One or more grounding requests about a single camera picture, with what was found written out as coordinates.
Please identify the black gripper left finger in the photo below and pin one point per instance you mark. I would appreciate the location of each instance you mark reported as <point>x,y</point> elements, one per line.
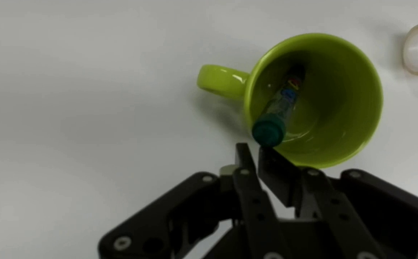
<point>252,211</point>

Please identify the green capped marker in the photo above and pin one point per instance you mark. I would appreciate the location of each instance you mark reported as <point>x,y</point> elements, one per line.
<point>278,113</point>

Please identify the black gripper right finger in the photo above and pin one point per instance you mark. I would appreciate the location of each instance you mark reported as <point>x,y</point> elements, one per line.
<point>362,211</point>

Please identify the green printed ceramic mug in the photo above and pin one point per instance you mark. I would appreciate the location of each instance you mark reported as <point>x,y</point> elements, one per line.
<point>333,96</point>

